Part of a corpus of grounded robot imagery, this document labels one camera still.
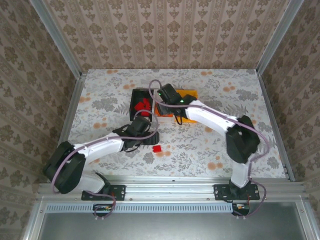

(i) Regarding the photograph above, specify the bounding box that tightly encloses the white plastic bin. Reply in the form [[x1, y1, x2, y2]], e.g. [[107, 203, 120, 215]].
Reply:
[[152, 89, 176, 124]]

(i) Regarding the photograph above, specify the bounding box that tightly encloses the orange plastic bin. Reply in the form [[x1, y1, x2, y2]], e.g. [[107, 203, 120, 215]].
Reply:
[[174, 89, 199, 124]]

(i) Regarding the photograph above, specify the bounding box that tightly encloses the black plastic bin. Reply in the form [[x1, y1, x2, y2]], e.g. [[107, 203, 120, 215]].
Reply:
[[129, 88, 155, 123]]

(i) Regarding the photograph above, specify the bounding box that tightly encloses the floral patterned table cover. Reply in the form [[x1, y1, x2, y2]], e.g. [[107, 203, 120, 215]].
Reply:
[[58, 68, 287, 179]]

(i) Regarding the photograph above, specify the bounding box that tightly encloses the small circuit board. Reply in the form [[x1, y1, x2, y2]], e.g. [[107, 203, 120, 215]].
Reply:
[[231, 202, 251, 216], [93, 203, 113, 217]]

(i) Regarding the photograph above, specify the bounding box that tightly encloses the grey metal sheet panel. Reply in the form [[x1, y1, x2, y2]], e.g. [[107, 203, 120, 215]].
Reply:
[[37, 202, 310, 240]]

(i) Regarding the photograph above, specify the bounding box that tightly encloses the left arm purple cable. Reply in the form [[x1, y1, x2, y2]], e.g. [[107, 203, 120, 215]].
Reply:
[[51, 112, 161, 221]]

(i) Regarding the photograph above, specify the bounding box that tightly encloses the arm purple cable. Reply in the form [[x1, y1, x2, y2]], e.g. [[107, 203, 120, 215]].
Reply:
[[51, 112, 161, 221], [148, 79, 271, 221]]

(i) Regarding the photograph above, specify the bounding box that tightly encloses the wide aluminium base rail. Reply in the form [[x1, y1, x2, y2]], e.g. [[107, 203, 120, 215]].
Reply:
[[36, 174, 307, 202]]

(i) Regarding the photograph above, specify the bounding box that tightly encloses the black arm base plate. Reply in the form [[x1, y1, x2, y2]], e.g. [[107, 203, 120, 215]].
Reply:
[[213, 184, 261, 202], [81, 184, 126, 202]]

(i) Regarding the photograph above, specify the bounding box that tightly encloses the grey slotted cable duct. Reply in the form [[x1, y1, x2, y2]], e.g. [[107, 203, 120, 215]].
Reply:
[[46, 202, 235, 214]]

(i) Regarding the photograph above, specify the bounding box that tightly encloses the aluminium side rail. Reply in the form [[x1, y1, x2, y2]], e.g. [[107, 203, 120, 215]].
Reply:
[[257, 72, 296, 182], [46, 72, 88, 183]]

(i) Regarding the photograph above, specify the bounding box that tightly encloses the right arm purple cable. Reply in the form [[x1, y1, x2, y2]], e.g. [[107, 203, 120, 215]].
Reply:
[[148, 79, 271, 221]]

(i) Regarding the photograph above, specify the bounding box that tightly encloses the aluminium frame post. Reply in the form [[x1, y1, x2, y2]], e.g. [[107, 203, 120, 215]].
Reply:
[[29, 0, 84, 79], [256, 0, 299, 76]]

